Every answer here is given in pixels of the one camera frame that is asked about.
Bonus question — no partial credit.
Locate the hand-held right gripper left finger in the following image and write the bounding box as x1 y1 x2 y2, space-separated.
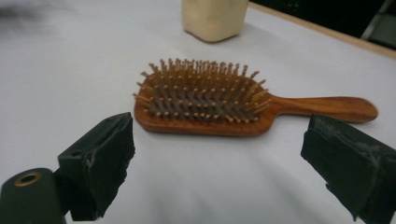
54 111 136 222

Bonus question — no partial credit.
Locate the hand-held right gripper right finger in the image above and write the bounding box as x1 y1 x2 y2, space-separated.
300 113 396 224

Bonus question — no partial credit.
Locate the wooden paddle hairbrush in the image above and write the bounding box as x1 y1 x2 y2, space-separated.
133 57 379 137

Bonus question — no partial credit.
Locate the cream square cup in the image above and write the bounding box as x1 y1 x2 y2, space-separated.
181 0 250 43

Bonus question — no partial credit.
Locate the white table sheet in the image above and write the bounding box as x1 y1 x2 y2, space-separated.
0 0 396 224

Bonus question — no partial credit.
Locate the wooden table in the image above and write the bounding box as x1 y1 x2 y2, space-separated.
247 1 396 60

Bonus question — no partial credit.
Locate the white metal stand frame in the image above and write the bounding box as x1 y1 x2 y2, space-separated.
361 0 396 49

